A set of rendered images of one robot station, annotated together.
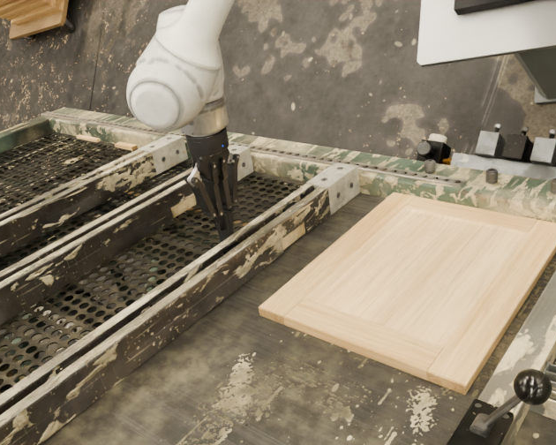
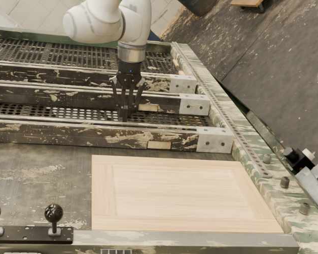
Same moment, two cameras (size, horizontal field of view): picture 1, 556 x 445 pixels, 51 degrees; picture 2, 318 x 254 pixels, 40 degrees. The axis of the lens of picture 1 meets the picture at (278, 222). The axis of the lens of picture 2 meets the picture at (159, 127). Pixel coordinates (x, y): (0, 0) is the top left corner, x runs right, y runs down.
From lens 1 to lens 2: 0.82 m
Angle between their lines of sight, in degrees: 33
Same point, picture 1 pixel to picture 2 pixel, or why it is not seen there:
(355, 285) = (138, 176)
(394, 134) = not seen: outside the picture
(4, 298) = (30, 93)
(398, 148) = not seen: outside the picture
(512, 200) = (272, 199)
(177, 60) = (87, 9)
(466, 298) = (164, 213)
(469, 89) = not seen: outside the picture
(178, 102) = (74, 27)
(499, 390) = (89, 235)
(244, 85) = (316, 86)
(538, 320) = (161, 236)
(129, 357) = (24, 135)
